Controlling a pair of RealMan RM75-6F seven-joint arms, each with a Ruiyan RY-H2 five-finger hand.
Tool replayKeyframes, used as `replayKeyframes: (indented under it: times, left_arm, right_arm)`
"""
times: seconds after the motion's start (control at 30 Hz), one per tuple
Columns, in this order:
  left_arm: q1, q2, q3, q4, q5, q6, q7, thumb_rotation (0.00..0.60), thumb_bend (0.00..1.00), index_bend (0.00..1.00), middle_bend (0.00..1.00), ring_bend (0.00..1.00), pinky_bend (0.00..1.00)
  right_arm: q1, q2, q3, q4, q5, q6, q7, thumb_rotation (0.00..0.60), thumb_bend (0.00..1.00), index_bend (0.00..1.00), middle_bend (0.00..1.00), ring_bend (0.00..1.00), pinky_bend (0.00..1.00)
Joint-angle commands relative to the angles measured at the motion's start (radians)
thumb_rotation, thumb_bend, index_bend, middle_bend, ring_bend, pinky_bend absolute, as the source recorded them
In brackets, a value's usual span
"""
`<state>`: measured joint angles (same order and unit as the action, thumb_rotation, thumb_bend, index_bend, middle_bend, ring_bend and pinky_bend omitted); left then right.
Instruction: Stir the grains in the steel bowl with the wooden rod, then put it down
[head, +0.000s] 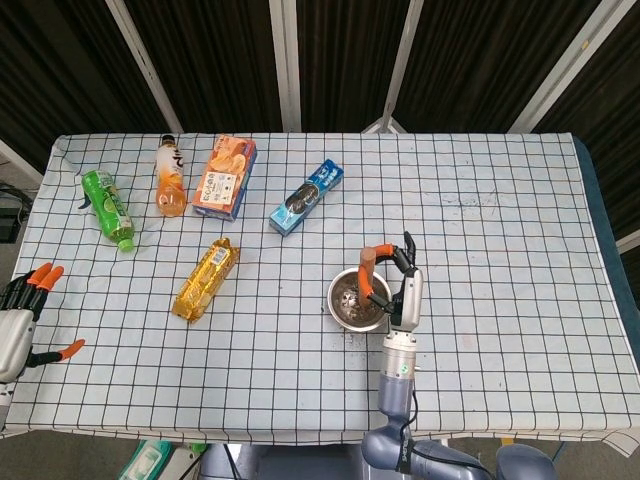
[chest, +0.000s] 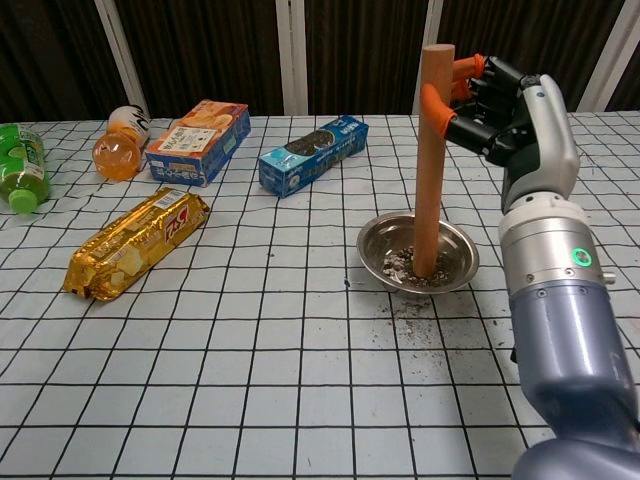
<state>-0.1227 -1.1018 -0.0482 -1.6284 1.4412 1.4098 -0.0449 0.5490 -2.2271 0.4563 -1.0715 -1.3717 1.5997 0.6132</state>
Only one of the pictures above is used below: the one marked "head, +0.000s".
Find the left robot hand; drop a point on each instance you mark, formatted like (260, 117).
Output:
(12, 340)

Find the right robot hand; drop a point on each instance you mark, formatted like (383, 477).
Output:
(411, 300)

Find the wooden stick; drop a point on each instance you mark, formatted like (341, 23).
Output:
(369, 257)

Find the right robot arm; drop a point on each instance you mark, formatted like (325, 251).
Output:
(397, 370)

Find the stainless steel bowl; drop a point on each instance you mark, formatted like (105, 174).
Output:
(334, 300)

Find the crushed cookie crumbs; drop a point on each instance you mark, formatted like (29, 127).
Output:
(350, 306)

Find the black electronic device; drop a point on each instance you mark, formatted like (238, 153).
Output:
(10, 220)

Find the white black checked tablecloth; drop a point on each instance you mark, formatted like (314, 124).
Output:
(300, 380)

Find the blue sandwich cookie box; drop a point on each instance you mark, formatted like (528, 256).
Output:
(305, 197)

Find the green drink bottle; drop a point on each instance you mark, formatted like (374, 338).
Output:
(112, 210)

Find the green white plastic package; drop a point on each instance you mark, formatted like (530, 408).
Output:
(150, 462)

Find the grey robot torso base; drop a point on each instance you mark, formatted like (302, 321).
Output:
(300, 462)

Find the gold foil biscuit packet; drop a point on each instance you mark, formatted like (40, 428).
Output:
(205, 282)

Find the orange drink bottle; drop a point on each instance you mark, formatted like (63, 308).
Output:
(170, 190)

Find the orange blue biscuit box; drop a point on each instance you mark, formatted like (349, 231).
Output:
(222, 180)

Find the white metal frame post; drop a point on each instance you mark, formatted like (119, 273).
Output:
(145, 65)
(402, 65)
(629, 242)
(287, 65)
(20, 162)
(565, 65)

